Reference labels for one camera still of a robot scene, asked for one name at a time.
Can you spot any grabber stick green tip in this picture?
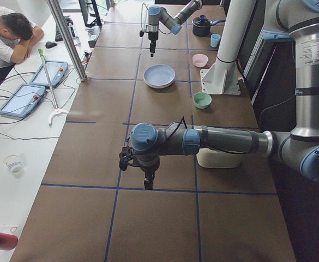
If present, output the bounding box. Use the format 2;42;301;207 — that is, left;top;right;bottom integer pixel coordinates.
38;49;69;127

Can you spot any black keyboard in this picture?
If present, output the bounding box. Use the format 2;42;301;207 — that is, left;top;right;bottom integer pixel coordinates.
55;25;63;42

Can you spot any blue plate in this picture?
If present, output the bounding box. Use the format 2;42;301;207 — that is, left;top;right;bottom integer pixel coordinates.
143;64;176;85

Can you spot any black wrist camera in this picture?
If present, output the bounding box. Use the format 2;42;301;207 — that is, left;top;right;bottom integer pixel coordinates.
139;29;148;37
119;146;134;171

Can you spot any green bowl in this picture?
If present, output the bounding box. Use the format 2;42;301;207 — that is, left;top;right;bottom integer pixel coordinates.
193;92;212;109

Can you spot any teach pendant tablet near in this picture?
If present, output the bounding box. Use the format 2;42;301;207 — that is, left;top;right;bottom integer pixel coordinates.
0;84;46;118

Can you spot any cream plate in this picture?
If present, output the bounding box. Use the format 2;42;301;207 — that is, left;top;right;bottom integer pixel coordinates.
146;82;173;89

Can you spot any paper cup with stripes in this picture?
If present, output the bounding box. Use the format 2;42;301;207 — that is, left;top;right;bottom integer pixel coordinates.
3;154;23;174

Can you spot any black computer mouse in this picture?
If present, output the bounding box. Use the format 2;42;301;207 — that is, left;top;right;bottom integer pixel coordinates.
45;41;57;49

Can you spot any pink bowl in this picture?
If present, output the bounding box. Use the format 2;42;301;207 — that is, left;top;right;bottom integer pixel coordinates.
192;53;209;68

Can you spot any person in white shirt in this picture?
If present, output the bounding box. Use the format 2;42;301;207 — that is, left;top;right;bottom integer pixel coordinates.
0;7;44;84

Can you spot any light blue cup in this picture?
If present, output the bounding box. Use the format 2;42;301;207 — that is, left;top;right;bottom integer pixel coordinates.
210;33;221;47

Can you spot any teach pendant tablet far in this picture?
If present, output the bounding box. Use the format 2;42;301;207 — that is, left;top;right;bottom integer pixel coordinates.
29;60;68;89

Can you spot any dark blue saucepan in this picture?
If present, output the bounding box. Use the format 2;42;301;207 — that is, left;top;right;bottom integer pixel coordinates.
192;15;226;37

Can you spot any aluminium frame post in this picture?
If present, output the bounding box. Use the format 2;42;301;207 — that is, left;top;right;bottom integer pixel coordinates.
47;0;88;82

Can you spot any teach pendant tablet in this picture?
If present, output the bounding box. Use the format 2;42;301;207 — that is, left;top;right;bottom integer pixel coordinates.
29;60;68;89
0;84;46;118

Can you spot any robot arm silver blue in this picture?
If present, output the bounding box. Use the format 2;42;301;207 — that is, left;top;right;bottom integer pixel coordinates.
147;1;203;57
119;1;319;189

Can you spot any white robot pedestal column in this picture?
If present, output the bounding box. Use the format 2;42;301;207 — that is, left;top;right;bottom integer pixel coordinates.
215;0;256;66

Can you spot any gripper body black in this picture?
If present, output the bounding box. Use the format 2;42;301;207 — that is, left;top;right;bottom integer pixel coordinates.
141;163;159;182
148;31;159;52

